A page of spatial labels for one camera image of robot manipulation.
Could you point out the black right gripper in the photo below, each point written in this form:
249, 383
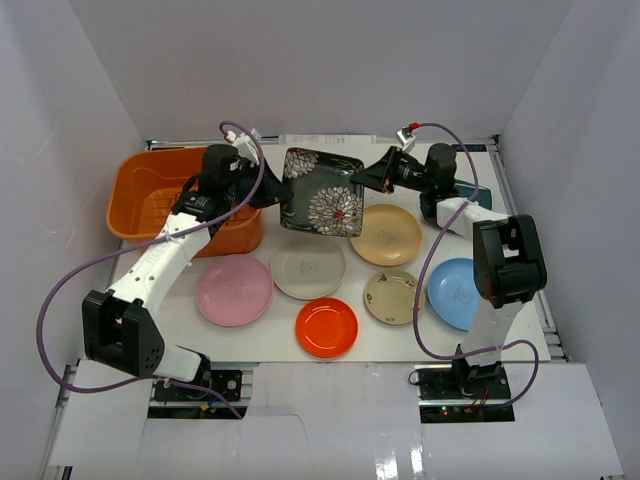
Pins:
383, 174

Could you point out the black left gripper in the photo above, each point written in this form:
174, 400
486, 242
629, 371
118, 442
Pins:
261, 185

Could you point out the black floral square plate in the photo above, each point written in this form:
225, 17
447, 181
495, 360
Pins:
325, 201

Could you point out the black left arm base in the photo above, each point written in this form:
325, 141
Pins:
226, 382

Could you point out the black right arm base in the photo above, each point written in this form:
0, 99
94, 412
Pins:
442, 401

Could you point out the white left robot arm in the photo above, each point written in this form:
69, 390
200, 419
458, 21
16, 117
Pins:
118, 324

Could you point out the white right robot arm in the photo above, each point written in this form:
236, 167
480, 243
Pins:
508, 263

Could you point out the orange plastic bin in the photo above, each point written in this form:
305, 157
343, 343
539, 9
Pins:
146, 187

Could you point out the white paper sheet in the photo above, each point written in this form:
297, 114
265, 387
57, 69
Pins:
326, 139

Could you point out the yellow round plate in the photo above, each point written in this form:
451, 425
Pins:
390, 236

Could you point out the small blue label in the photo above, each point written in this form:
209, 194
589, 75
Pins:
470, 147

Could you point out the cream round plate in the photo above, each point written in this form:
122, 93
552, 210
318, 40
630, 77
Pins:
307, 269

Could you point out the pink round plate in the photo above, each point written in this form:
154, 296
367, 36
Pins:
234, 291

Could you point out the beige floral small plate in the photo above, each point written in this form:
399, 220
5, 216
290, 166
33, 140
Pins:
389, 296

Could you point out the blue round plate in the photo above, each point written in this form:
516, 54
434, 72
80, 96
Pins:
452, 293

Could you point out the orange round plate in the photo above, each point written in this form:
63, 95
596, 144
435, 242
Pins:
326, 328

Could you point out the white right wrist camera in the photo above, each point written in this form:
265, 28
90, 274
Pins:
406, 137

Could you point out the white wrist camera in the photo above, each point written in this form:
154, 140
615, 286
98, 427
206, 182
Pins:
406, 137
245, 146

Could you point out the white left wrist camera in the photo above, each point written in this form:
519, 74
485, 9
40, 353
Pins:
245, 146

